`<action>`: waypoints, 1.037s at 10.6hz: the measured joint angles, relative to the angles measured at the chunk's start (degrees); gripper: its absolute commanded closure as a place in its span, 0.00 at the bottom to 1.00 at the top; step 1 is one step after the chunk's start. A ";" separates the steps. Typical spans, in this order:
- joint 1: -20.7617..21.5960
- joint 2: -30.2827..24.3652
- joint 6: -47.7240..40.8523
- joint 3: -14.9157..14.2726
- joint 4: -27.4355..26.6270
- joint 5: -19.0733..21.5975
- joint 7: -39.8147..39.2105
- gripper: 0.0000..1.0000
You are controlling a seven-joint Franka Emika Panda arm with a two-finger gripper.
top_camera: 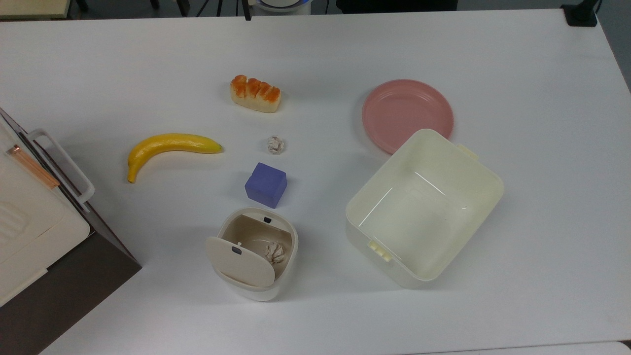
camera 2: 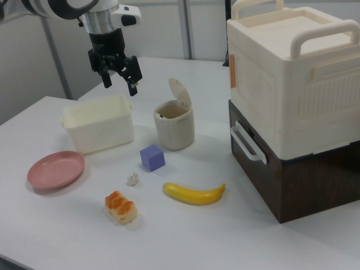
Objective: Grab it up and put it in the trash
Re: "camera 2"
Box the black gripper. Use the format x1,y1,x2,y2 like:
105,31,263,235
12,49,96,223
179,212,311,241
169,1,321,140
87,28,142,97

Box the white paper ball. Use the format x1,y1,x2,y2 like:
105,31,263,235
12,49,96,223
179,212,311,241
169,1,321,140
127,172,141,187

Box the beige trash can with lid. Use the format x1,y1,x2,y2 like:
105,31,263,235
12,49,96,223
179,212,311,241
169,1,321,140
152,78,195,151

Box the white plastic basket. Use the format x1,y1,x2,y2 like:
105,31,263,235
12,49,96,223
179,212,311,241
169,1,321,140
60,94,135,155

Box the purple cube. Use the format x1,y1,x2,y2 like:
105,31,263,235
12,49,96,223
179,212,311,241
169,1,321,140
139,144,165,173

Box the pink plate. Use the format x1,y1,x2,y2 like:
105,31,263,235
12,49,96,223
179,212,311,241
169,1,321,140
26,150,86,194

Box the orange box latch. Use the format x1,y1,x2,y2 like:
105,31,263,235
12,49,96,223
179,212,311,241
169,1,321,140
229,55,236,88

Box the toy salmon sushi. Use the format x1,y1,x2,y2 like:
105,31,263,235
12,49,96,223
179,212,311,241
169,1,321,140
105,190,139,225

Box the yellow toy banana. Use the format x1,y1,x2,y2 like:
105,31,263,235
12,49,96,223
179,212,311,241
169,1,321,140
162,182,226,206

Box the cream plastic storage box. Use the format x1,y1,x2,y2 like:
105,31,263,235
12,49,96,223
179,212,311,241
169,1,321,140
226,0,360,160

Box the dark wood drawer box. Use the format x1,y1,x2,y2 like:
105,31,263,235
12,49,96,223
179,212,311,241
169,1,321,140
228,100,360,224

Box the grey metal partition post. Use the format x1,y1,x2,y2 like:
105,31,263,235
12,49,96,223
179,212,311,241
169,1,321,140
184,0,195,60

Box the white drawer handle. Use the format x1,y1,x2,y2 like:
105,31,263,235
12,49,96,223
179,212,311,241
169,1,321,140
229,120,268,164

